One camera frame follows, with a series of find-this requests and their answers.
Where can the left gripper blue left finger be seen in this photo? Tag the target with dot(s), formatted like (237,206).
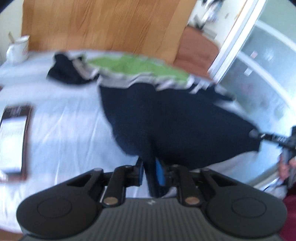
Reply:
(127,175)

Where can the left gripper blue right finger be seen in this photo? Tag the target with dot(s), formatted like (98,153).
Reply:
(167,176)

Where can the green black white knit sweater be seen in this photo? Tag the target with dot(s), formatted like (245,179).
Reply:
(160,119)

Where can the person's right hand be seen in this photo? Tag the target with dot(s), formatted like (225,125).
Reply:
(284,168)

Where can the white frosted glass door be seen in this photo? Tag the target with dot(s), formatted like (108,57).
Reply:
(256,64)

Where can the dark framed tablet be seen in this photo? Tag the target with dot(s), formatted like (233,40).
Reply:
(15,128)

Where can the brown perforated cushion mat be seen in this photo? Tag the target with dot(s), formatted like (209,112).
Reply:
(196,53)

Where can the white clutter on shelf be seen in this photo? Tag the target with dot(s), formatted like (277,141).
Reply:
(216,18)

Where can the wooden headboard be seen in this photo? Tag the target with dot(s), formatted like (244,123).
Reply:
(149,28)

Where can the white enamel mug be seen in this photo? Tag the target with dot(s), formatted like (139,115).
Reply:
(18,51)

